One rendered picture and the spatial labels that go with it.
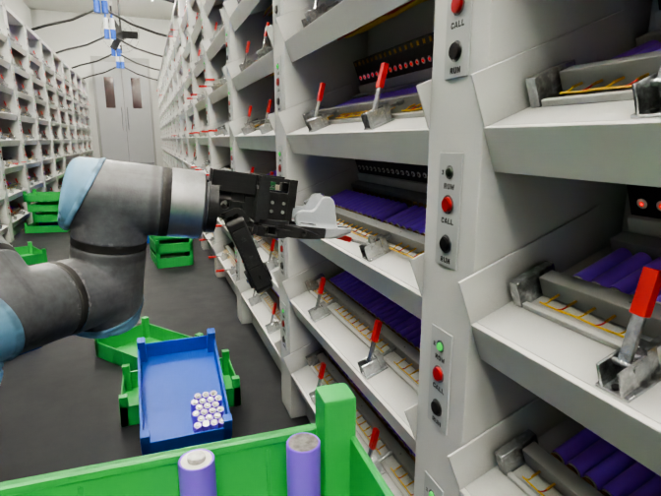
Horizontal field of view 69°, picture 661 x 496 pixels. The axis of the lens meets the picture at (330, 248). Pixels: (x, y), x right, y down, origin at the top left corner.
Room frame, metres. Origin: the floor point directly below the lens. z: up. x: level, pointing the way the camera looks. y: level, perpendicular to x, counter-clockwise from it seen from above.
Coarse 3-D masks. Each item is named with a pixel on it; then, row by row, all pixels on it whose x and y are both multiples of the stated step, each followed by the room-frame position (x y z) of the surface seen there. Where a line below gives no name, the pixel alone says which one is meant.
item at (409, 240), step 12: (336, 216) 0.96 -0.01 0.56; (348, 216) 0.90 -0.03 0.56; (360, 216) 0.88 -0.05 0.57; (360, 228) 0.85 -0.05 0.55; (372, 228) 0.81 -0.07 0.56; (384, 228) 0.77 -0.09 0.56; (396, 228) 0.75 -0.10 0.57; (396, 240) 0.73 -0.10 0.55; (408, 240) 0.69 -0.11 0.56; (420, 240) 0.67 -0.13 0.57; (408, 252) 0.67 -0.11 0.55; (420, 252) 0.66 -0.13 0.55
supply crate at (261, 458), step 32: (320, 416) 0.26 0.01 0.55; (352, 416) 0.25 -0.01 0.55; (192, 448) 0.24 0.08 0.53; (224, 448) 0.24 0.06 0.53; (256, 448) 0.25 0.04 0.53; (352, 448) 0.25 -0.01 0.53; (32, 480) 0.22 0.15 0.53; (64, 480) 0.22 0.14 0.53; (96, 480) 0.22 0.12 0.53; (128, 480) 0.23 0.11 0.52; (160, 480) 0.23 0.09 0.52; (224, 480) 0.25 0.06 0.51; (256, 480) 0.25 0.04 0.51; (352, 480) 0.25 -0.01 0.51; (384, 480) 0.22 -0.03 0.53
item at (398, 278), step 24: (312, 192) 1.15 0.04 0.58; (336, 192) 1.17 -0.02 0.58; (312, 240) 0.98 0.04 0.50; (336, 240) 0.87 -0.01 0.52; (360, 240) 0.82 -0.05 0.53; (336, 264) 0.87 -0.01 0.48; (360, 264) 0.74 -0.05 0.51; (384, 264) 0.69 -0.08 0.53; (408, 264) 0.66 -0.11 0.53; (384, 288) 0.68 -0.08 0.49; (408, 288) 0.59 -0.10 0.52
